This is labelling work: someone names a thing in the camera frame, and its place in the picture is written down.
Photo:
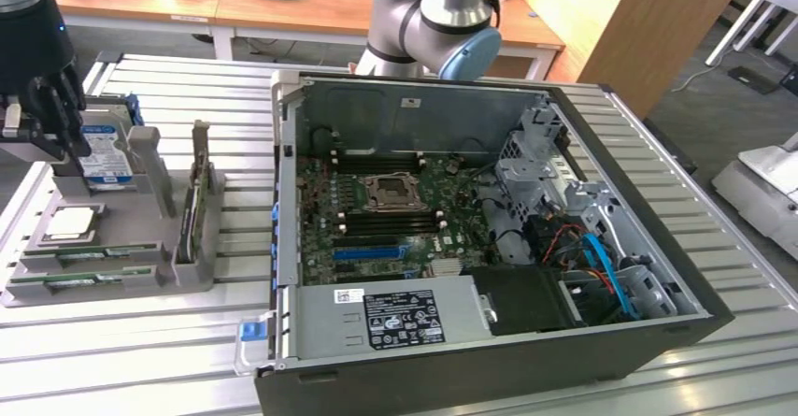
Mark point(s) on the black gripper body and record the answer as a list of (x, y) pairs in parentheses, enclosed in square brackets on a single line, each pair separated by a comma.
[(30, 42)]

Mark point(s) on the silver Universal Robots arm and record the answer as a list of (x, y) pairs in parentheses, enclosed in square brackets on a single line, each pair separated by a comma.
[(445, 11)]

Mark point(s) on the green RAM stick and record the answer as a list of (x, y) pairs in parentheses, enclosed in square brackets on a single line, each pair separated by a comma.
[(75, 280), (81, 252)]

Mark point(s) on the black RAM slot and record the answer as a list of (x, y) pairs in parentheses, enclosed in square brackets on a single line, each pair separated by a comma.
[(375, 160), (391, 221), (392, 232), (377, 170), (389, 215), (373, 155), (392, 226)]

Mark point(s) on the hard disk blue label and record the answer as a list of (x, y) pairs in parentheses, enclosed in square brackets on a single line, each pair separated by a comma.
[(105, 154)]

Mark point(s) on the silver CPU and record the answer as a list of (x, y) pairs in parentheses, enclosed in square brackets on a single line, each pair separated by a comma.
[(69, 223)]

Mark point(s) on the grey parts rack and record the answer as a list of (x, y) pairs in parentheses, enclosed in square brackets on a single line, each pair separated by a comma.
[(137, 229)]

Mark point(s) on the graphics card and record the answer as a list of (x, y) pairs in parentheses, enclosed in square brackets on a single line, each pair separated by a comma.
[(196, 201)]

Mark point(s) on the long wooden desk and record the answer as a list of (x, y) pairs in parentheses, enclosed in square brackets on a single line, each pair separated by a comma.
[(299, 11)]

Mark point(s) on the clear case latch blue clip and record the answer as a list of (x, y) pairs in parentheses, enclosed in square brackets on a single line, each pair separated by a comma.
[(249, 332)]

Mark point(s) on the CPU socket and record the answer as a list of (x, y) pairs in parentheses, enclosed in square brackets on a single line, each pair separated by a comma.
[(392, 192)]

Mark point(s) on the long blue expansion slot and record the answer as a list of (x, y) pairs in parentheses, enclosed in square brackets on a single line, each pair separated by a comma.
[(367, 253)]

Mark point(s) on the black expansion slot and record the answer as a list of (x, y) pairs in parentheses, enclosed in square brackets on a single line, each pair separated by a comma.
[(367, 276)]

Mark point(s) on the grey power supply unit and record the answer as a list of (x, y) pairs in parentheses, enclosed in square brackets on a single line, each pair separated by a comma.
[(324, 327)]

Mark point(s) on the green motherboard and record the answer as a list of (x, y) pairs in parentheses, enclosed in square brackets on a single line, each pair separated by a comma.
[(449, 210)]

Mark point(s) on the silver chipset heatsink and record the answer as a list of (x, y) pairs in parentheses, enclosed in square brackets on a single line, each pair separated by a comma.
[(445, 268)]

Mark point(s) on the metal disk bay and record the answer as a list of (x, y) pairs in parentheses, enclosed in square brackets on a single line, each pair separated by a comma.
[(530, 168)]

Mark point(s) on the black drive shroud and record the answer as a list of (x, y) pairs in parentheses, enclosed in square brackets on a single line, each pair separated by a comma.
[(518, 299)]

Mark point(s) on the black open PC case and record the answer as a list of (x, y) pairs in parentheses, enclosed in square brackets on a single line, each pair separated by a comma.
[(436, 388)]

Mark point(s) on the wooden cabinet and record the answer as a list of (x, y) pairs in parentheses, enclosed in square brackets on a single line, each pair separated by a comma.
[(623, 28)]

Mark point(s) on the white desk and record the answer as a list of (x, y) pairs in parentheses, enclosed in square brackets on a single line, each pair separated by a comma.
[(756, 0)]

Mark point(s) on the white printer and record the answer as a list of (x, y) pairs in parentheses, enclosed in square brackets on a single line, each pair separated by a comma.
[(763, 191)]

